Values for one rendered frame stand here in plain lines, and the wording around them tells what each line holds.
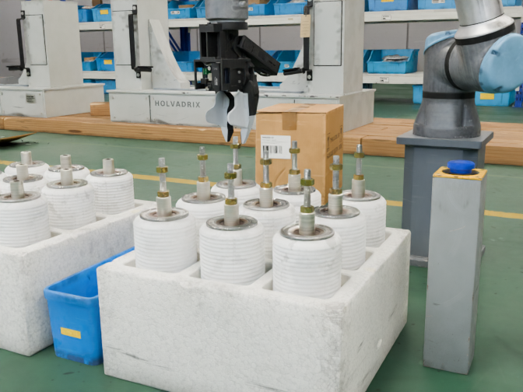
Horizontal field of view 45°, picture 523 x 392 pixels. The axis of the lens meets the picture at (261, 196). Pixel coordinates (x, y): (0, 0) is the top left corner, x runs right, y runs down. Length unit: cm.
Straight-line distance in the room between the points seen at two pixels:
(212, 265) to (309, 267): 15
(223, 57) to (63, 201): 40
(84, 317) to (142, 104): 271
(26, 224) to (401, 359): 67
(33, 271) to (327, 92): 229
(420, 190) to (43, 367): 87
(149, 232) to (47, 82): 336
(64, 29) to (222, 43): 329
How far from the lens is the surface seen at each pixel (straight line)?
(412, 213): 149
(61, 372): 109
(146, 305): 95
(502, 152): 286
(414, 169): 147
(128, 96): 374
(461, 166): 97
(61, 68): 432
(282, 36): 1024
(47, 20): 426
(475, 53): 134
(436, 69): 145
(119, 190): 130
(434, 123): 145
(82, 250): 119
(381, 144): 296
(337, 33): 315
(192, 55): 724
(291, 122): 201
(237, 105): 112
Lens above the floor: 50
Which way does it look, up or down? 13 degrees down
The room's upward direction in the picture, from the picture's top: 1 degrees counter-clockwise
